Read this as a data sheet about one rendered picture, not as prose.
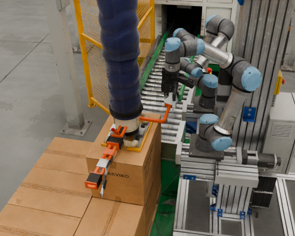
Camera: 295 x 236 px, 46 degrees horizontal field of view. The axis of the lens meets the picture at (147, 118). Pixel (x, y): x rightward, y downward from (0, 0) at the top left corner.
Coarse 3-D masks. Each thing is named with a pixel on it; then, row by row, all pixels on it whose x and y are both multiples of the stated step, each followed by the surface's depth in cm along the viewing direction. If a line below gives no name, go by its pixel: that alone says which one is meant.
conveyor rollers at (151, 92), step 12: (156, 60) 439; (144, 72) 412; (156, 72) 410; (180, 72) 410; (144, 84) 389; (156, 84) 387; (180, 84) 388; (144, 96) 367; (156, 96) 373; (144, 108) 352; (156, 108) 349; (180, 108) 352; (168, 120) 332; (180, 120) 331; (168, 132) 317
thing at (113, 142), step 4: (112, 136) 228; (116, 136) 227; (120, 136) 226; (108, 140) 224; (112, 140) 224; (116, 140) 224; (120, 140) 223; (108, 144) 222; (112, 144) 221; (116, 144) 220; (120, 144) 221; (112, 148) 223; (120, 148) 223
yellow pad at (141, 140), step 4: (140, 120) 262; (140, 124) 258; (144, 124) 257; (148, 124) 257; (148, 128) 254; (144, 132) 250; (148, 132) 252; (136, 136) 242; (140, 136) 246; (144, 136) 247; (132, 140) 243; (140, 140) 242; (144, 140) 243; (140, 144) 240; (128, 148) 237; (132, 148) 236; (136, 148) 236; (140, 148) 236
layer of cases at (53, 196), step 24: (72, 144) 307; (48, 168) 283; (72, 168) 282; (24, 192) 262; (48, 192) 262; (72, 192) 261; (0, 216) 244; (24, 216) 244; (48, 216) 243; (72, 216) 244; (96, 216) 242; (120, 216) 242; (144, 216) 257
